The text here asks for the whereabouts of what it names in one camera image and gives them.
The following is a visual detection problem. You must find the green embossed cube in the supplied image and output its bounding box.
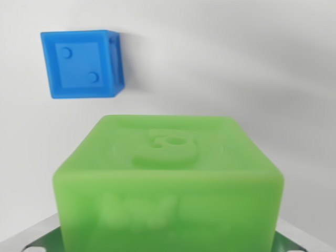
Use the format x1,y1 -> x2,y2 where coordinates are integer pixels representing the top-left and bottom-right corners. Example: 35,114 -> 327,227
51,114 -> 285,252

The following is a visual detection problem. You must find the black-padded silver gripper left finger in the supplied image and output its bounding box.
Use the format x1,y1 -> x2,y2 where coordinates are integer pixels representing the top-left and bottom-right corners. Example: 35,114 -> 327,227
0,213 -> 64,252

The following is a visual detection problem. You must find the black-padded silver gripper right finger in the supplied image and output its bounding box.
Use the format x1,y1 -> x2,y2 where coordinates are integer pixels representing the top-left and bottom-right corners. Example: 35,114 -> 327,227
272,217 -> 336,252

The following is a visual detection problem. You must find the blue embossed cube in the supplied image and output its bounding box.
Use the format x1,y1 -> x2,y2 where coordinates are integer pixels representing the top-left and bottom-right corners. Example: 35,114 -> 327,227
39,29 -> 125,100

